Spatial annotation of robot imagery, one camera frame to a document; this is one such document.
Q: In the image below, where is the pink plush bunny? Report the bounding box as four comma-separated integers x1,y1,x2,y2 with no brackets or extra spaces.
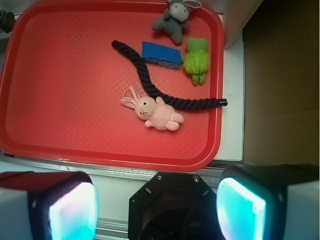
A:
120,85,185,131

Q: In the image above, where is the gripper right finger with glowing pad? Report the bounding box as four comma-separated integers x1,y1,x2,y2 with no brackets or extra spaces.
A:
216,164,320,240

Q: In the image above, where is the gray plush donkey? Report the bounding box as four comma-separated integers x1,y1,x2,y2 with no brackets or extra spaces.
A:
151,0,202,45

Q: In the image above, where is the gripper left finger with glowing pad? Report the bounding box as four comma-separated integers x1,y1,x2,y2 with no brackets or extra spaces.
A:
0,171,99,240

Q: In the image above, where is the black octagonal mount plate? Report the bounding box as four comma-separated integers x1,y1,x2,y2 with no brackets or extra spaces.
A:
127,172,224,240

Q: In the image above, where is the green plush frog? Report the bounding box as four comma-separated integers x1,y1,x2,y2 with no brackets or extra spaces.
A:
182,37,211,86

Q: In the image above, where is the dark navy rope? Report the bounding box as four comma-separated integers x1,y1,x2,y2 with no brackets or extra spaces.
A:
111,39,229,111

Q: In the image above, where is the red plastic tray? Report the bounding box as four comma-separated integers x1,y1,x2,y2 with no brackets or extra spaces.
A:
0,0,223,172

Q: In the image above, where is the blue sponge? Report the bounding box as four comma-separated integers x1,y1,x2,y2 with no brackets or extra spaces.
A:
141,41,182,69

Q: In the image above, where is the dark object at corner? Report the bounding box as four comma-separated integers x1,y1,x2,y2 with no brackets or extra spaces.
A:
0,9,16,33

